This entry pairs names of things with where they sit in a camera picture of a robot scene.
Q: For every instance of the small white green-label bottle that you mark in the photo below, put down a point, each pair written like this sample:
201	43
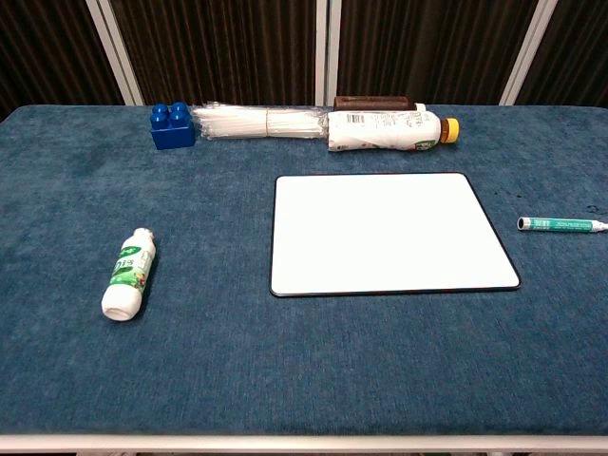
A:
128	278

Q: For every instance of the bundle of white straws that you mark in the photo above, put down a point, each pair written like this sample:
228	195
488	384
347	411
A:
256	122

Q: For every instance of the blue table cloth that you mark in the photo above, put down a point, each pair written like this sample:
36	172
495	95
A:
190	361

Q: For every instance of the green white marker pen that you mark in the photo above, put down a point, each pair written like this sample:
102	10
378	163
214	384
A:
556	224

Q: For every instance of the white dry-erase board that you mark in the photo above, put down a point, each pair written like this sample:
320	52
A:
389	233

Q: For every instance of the brown rectangular box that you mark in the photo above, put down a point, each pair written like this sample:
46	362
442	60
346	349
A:
370	102

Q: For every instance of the yellow-capped white label bottle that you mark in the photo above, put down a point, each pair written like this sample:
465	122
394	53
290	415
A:
385	130

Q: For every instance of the white metal frame post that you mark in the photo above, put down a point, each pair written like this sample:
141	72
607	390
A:
114	47
328	47
527	52

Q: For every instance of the dark brown curtain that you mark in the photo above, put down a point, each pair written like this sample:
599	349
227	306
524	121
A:
223	47

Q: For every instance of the blue toy building brick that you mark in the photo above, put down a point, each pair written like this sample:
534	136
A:
172	128

